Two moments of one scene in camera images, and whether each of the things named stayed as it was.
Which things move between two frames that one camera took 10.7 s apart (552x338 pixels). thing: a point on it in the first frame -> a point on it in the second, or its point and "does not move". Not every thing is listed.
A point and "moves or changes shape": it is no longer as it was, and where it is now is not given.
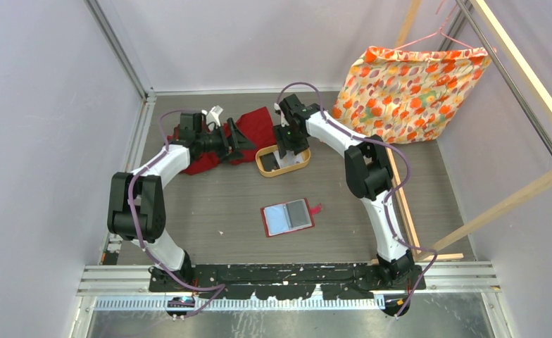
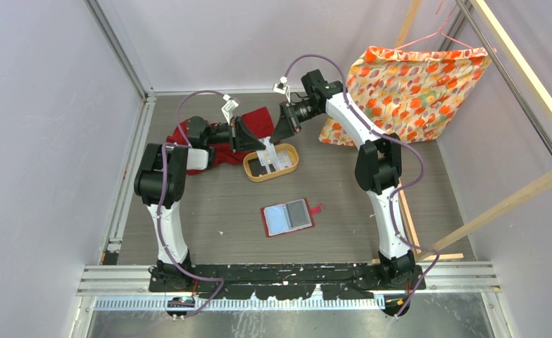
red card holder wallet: [289, 217] does not move
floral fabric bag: [400, 95] does not move
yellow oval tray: [279, 172] moves or changes shape
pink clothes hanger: [438, 32] does not move
